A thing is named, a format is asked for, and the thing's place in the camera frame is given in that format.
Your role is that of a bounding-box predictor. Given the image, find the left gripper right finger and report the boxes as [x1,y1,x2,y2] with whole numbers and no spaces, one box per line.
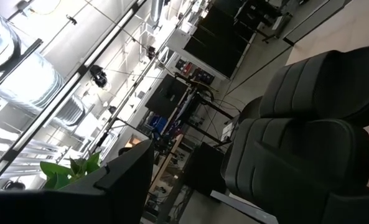
[320,186,369,224]

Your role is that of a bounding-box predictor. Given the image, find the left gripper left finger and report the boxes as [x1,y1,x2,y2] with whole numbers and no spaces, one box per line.
[0,139,156,224]

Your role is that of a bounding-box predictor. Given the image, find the green leafy plant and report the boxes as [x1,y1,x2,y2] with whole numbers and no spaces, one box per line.
[40,151,101,190]

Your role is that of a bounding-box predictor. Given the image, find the blue storage bins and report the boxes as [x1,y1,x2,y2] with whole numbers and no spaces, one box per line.
[149,114,168,133]

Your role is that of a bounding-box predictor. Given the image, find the overhead light bar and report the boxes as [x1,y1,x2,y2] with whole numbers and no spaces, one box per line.
[0,0,147,190]

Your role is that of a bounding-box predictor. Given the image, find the black monitor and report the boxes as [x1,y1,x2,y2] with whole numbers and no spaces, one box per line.
[145,73,190,118]

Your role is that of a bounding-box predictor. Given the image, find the black partition screens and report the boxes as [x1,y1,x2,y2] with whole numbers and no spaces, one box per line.
[184,0,268,78]

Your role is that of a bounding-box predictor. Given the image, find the black ceiling-hung camera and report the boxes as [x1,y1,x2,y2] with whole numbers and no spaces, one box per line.
[89,64,109,88]

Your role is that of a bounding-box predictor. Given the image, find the wooden shelf with black frame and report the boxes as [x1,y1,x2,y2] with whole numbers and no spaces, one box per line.
[210,0,369,224]

